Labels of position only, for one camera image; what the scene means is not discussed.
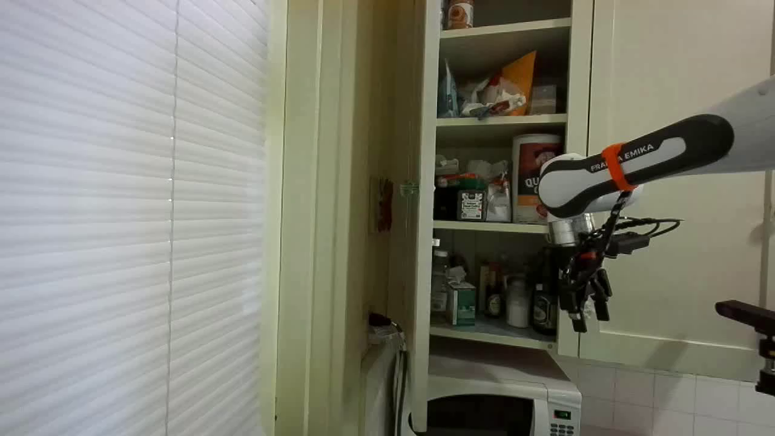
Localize blue packet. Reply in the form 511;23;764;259
439;60;460;119

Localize brown jar cream label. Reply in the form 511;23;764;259
477;259;507;320

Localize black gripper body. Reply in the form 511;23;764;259
554;240;608;316

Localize cream open cabinet door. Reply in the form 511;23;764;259
347;0;427;436

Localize white hanging cloth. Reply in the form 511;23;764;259
362;330;409;436

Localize black wrist cable bundle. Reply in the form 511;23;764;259
596;189;684;261

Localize cream cabinet with shelves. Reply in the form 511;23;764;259
409;0;598;435

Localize green lid spice jar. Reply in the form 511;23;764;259
456;177;488;223

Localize dark jar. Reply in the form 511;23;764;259
433;156;462;223

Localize orange strap on arm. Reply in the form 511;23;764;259
602;143;637;194

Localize white ribbed plastic jar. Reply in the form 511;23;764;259
505;276;534;332

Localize white food bag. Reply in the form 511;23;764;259
483;161;513;225

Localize white stacked containers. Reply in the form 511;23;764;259
529;81;563;117

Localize white microwave oven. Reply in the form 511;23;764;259
421;347;585;436

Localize red white small jar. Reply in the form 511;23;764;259
446;0;477;33

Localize cream closed cabinet door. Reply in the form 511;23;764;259
585;0;772;383

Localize green white carton box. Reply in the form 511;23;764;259
448;282;479;330

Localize red ornament on door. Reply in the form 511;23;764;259
373;177;396;235

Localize orange white snack bag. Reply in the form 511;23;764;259
462;49;540;119

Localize red white oats canister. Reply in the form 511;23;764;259
511;131;565;225

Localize black camera on stand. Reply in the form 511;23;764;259
712;298;775;397

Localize white window blind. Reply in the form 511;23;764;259
0;0;275;436

